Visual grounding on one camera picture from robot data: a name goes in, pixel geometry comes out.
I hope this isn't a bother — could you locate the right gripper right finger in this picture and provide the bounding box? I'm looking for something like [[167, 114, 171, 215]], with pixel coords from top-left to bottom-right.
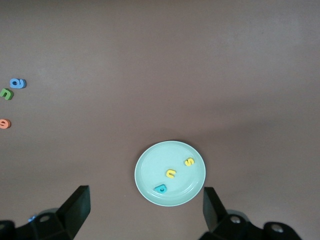
[[198, 186, 263, 240]]

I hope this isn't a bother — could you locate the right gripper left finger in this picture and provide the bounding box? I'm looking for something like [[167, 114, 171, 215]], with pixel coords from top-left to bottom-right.
[[27, 185, 91, 240]]

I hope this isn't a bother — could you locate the green plate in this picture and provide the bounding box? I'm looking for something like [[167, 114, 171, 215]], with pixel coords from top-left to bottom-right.
[[134, 140, 207, 208]]

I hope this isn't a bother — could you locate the green letter u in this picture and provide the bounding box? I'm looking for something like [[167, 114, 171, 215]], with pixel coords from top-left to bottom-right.
[[0, 88, 15, 101]]

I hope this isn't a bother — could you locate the blue letter a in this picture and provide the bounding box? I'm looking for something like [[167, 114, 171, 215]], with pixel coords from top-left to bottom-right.
[[9, 78, 27, 89]]

